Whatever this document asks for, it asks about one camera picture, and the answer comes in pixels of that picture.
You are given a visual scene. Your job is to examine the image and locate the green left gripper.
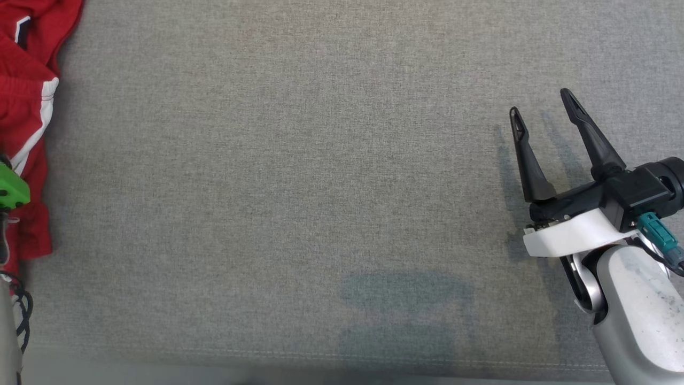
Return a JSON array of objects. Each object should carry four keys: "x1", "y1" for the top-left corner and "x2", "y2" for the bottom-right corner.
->
[{"x1": 0, "y1": 160, "x2": 31, "y2": 210}]

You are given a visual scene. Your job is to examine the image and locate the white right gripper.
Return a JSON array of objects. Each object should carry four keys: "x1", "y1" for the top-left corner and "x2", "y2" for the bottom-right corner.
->
[{"x1": 509, "y1": 88, "x2": 639, "y2": 258}]

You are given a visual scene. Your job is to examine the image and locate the red shorts with white stripe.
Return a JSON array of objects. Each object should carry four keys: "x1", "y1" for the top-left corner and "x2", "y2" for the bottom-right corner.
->
[{"x1": 0, "y1": 72, "x2": 60, "y2": 274}]

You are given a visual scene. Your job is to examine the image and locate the grey fabric sofa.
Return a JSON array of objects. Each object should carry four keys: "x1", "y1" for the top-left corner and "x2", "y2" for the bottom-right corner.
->
[{"x1": 0, "y1": 0, "x2": 684, "y2": 385}]

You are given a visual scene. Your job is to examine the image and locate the right cable with teal connector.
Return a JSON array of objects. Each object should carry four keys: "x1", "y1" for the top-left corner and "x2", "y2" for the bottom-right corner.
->
[{"x1": 636, "y1": 211, "x2": 684, "y2": 278}]

